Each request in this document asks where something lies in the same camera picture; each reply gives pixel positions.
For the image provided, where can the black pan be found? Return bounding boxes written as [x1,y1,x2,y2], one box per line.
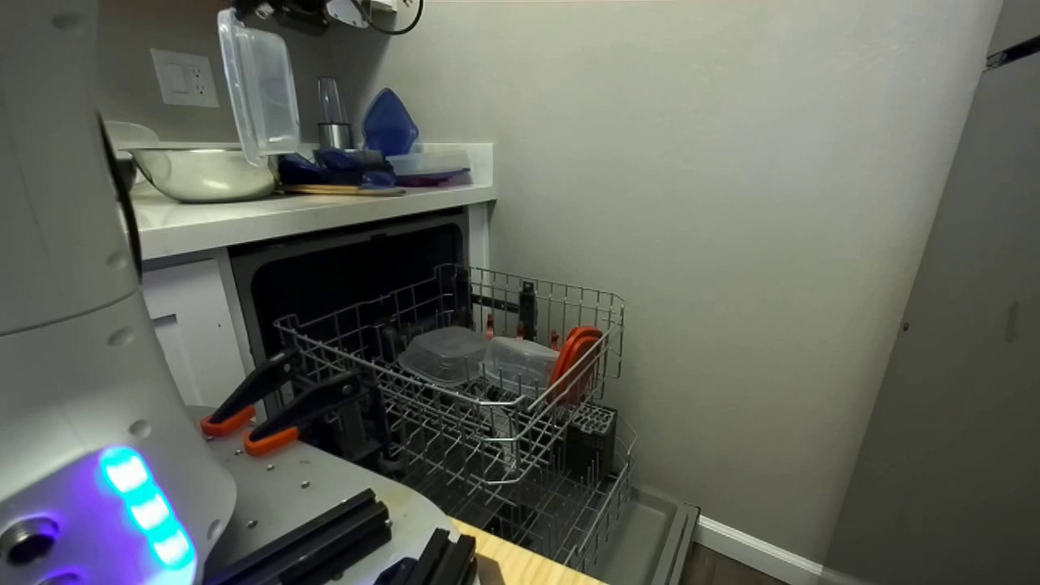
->
[275,151,396,188]

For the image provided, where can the wall outlet plate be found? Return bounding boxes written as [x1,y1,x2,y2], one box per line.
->
[149,50,216,108]

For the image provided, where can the clear container in rack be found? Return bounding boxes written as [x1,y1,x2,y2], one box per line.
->
[396,326,488,387]

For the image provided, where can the orange black clamp right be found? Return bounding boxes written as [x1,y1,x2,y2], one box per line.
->
[242,375,360,458]

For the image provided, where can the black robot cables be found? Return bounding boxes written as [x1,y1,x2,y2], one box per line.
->
[360,0,428,40]

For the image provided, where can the purple lidded container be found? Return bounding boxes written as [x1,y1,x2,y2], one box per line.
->
[391,154,471,184]

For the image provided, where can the orange black clamp left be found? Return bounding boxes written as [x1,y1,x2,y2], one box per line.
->
[202,350,297,439]

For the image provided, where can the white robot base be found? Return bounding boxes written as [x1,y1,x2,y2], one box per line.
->
[0,0,236,585]

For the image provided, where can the clear square plastic container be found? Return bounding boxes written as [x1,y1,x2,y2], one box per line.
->
[216,6,300,165]

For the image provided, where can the lower dishwasher rack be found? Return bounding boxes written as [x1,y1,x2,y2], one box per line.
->
[398,406,633,575]

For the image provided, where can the orange black clamp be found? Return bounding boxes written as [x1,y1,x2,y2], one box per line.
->
[202,350,297,439]
[242,375,360,458]

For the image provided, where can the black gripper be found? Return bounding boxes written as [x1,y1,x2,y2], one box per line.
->
[230,0,368,32]

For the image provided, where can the black utensil in rack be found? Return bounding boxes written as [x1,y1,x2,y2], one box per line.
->
[516,282,535,341]

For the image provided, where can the white lower cabinet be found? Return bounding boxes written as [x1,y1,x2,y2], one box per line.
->
[143,253,252,406]

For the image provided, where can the large steel mixing bowl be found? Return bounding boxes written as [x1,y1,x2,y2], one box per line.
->
[133,144,275,206]

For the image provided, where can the white upper dishwasher rack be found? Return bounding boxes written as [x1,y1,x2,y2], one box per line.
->
[275,266,624,487]

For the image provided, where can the red item in rack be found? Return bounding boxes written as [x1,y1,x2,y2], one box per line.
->
[551,326,601,383]

